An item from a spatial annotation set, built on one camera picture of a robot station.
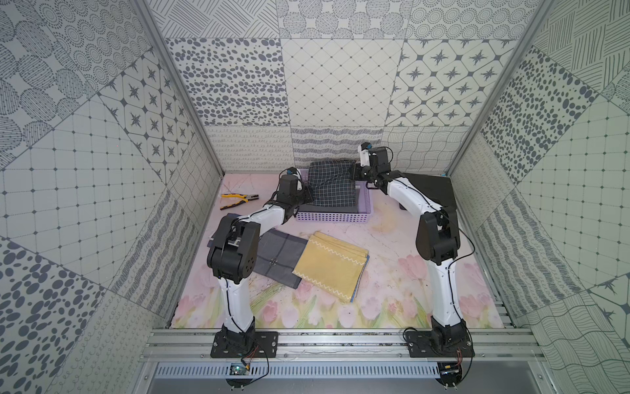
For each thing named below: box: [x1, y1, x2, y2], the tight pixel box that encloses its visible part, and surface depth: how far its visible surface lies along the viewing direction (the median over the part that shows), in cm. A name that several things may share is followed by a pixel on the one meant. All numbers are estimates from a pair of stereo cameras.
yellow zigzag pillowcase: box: [292, 231, 370, 303], surface depth 92 cm
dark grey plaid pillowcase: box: [253, 228, 309, 289], surface depth 94 cm
